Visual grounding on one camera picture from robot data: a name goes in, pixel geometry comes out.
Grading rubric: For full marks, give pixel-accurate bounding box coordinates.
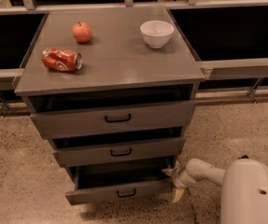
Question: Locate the black metal leg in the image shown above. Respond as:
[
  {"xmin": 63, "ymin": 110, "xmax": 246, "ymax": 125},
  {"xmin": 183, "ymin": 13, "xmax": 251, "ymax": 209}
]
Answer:
[{"xmin": 239, "ymin": 155, "xmax": 249, "ymax": 159}]

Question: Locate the red apple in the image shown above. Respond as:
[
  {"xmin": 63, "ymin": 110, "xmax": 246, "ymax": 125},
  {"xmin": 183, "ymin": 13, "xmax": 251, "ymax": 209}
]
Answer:
[{"xmin": 72, "ymin": 21, "xmax": 92, "ymax": 43}]

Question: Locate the grey drawer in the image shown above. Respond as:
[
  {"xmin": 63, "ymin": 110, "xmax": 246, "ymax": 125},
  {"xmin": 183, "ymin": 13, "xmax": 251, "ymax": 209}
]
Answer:
[
  {"xmin": 65, "ymin": 156, "xmax": 176, "ymax": 205},
  {"xmin": 31, "ymin": 101, "xmax": 195, "ymax": 139},
  {"xmin": 53, "ymin": 137, "xmax": 185, "ymax": 167}
]

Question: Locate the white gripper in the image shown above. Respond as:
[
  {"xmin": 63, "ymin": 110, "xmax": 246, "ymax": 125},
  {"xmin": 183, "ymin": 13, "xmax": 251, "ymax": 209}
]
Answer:
[{"xmin": 162, "ymin": 167, "xmax": 196, "ymax": 203}]

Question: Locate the grey bottom drawer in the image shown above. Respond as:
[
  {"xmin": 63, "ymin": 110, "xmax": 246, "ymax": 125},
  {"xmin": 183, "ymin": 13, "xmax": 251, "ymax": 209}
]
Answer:
[{"xmin": 65, "ymin": 156, "xmax": 176, "ymax": 205}]

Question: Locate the crushed red soda can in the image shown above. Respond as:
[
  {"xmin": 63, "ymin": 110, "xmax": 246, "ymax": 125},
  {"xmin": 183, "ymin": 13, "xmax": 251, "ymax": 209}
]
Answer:
[{"xmin": 41, "ymin": 48, "xmax": 82, "ymax": 72}]

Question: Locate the grey top drawer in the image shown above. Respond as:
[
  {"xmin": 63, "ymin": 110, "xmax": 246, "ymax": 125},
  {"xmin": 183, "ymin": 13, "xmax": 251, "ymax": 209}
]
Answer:
[{"xmin": 31, "ymin": 101, "xmax": 195, "ymax": 139}]

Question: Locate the metal railing frame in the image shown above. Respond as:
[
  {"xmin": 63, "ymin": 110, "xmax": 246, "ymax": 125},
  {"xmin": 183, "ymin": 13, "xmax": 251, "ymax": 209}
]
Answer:
[{"xmin": 0, "ymin": 0, "xmax": 268, "ymax": 116}]

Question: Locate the grey drawer cabinet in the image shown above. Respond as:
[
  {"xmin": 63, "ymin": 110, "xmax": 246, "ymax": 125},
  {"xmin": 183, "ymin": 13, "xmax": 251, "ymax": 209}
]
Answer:
[{"xmin": 14, "ymin": 5, "xmax": 206, "ymax": 185}]

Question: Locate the white bowl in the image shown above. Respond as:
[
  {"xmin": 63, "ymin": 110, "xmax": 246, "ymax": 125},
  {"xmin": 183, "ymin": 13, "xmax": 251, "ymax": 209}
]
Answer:
[{"xmin": 140, "ymin": 21, "xmax": 175, "ymax": 49}]

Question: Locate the grey middle drawer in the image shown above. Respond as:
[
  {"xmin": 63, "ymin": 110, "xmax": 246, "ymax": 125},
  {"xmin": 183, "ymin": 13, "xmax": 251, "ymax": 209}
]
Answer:
[{"xmin": 53, "ymin": 137, "xmax": 185, "ymax": 167}]

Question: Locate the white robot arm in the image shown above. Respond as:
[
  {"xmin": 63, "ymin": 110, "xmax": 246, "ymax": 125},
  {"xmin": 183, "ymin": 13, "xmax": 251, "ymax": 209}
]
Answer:
[{"xmin": 163, "ymin": 158, "xmax": 268, "ymax": 224}]

